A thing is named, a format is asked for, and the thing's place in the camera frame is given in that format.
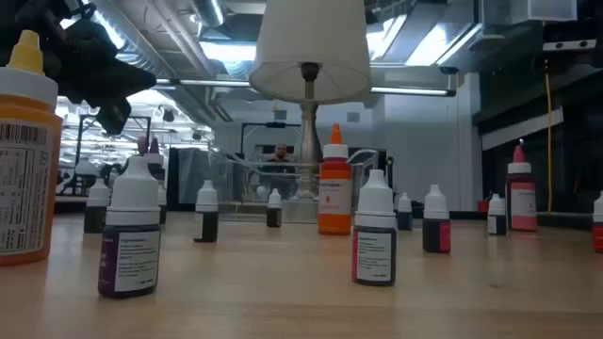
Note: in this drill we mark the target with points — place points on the large orange food coloring bottle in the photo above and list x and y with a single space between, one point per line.
335 188

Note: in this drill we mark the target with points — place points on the large pink food coloring bottle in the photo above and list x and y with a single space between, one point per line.
522 202

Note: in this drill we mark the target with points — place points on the long fluorescent light strip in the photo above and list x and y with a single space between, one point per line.
414 91

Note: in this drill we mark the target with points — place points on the large purple food coloring bottle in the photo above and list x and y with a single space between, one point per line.
154 146

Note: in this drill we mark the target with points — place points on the small dropper bottle magenta label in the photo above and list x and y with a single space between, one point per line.
435 235

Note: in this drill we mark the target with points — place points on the dark partition panel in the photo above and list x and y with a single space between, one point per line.
181 179

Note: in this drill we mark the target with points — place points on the small dropper bottle purple label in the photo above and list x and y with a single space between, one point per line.
132 259

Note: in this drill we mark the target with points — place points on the long spiral ventilation duct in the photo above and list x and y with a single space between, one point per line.
141 42

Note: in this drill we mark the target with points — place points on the small dropper bottle pink label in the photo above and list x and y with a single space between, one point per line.
374 254

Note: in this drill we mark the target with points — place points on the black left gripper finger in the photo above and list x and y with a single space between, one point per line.
115 117
118 82

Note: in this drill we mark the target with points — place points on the clear plastic bin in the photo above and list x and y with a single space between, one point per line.
226 188

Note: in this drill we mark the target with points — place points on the red container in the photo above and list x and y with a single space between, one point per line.
483 206

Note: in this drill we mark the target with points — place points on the black ceiling spotlight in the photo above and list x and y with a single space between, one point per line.
168 116

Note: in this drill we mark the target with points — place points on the black stand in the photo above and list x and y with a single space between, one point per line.
381 160

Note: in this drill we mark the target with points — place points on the silver round ventilation duct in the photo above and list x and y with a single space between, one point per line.
209 11

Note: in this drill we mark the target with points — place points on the white ceiling box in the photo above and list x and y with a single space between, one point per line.
542 9

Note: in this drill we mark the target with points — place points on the bright ceiling light panel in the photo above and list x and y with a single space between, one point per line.
438 47
226 52

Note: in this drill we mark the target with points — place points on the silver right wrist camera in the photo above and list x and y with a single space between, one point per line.
570 45

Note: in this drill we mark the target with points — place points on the small red dropper bottle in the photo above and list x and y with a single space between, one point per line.
598 235

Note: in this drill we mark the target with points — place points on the person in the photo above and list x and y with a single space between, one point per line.
281 153
141 143

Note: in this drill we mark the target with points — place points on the large yellow food coloring bottle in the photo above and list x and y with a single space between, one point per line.
23 188

